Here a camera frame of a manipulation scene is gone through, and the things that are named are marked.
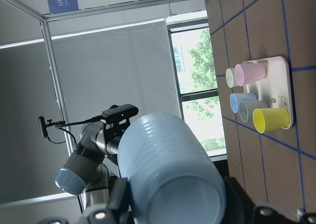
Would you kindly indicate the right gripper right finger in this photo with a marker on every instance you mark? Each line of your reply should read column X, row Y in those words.
column 240, row 209

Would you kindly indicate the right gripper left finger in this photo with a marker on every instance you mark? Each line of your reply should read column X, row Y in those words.
column 116, row 211

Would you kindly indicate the light blue ribbed cup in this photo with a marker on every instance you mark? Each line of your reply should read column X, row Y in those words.
column 172, row 179

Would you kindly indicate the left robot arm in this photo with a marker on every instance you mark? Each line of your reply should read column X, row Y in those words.
column 90, row 171

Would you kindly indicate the yellow plastic cup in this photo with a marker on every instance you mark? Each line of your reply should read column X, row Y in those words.
column 269, row 119

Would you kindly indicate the grey plastic cup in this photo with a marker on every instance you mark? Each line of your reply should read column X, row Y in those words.
column 246, row 109

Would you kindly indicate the blue plastic cup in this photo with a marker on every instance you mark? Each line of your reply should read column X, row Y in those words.
column 236, row 98

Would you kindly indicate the pale green plastic cup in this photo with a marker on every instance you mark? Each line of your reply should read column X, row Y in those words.
column 230, row 78

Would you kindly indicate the pink plastic cup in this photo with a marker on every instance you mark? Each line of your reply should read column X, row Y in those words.
column 247, row 73

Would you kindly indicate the cream plastic tray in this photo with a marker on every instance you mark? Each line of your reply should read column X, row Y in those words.
column 275, row 88

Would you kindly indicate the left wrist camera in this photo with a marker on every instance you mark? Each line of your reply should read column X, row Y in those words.
column 119, row 113

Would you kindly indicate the side mounted black camera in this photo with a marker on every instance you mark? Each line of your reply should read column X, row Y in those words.
column 43, row 124

